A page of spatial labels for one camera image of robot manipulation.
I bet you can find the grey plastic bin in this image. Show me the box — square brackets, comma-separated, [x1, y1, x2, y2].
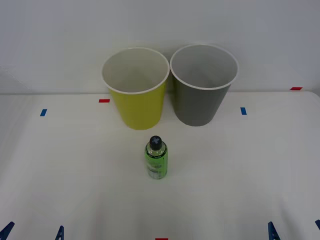
[169, 43, 240, 127]

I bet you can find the green bottle with black cap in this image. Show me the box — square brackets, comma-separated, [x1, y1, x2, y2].
[144, 135, 169, 181]

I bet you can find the yellow-green plastic bin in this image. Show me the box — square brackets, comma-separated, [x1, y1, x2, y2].
[101, 47, 171, 131]

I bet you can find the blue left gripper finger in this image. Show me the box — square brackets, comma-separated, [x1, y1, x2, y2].
[55, 225, 66, 240]
[0, 221, 16, 240]

